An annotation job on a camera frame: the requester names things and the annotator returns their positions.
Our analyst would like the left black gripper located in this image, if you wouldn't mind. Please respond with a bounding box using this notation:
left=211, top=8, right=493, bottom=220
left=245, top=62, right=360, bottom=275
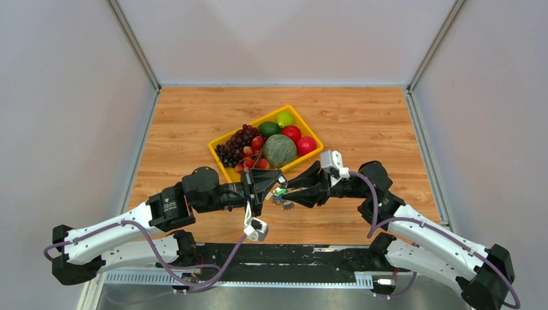
left=196, top=167, right=282, bottom=220

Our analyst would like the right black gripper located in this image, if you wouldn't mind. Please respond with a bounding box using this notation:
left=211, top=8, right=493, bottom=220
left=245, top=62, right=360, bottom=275
left=280, top=161, right=369, bottom=208

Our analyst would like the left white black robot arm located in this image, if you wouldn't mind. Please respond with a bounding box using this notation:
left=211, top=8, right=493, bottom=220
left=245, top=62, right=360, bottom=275
left=43, top=167, right=286, bottom=285

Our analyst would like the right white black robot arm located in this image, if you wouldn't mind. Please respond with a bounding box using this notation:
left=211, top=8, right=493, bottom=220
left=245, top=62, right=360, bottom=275
left=282, top=161, right=522, bottom=309

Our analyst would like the pile of coloured tagged keys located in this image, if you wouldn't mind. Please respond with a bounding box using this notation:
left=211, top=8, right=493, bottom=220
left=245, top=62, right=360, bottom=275
left=264, top=187, right=288, bottom=203

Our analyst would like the green netted melon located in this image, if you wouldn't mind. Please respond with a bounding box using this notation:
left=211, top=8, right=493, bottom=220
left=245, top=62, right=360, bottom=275
left=263, top=134, right=297, bottom=167

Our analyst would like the pink red apple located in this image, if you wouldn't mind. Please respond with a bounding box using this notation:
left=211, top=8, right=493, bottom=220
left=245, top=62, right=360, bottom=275
left=295, top=136, right=317, bottom=156

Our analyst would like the dark purple grape bunch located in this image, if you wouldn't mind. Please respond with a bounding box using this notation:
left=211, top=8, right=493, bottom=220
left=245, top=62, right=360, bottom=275
left=214, top=124, right=261, bottom=168

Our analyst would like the dark green avocado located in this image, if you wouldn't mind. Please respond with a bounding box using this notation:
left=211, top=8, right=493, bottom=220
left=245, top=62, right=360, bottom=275
left=258, top=121, right=281, bottom=139

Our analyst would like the light green lime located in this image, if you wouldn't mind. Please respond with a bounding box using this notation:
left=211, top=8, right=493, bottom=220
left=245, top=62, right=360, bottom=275
left=276, top=111, right=295, bottom=129

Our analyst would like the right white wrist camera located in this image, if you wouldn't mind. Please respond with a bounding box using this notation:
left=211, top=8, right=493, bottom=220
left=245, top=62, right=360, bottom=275
left=320, top=150, right=350, bottom=187

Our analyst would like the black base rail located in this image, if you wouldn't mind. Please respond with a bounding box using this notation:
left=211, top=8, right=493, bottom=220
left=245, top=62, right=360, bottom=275
left=105, top=243, right=395, bottom=289

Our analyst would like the right aluminium frame post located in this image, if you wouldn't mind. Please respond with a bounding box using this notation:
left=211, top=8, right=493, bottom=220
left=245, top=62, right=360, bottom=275
left=406, top=0, right=468, bottom=94

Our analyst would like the aluminium frame post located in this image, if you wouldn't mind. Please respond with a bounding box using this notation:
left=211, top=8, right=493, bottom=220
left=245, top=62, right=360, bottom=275
left=406, top=0, right=468, bottom=94
left=105, top=0, right=162, bottom=94

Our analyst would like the left aluminium frame post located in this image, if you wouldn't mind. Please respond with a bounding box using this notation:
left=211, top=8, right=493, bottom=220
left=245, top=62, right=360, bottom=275
left=105, top=0, right=162, bottom=94

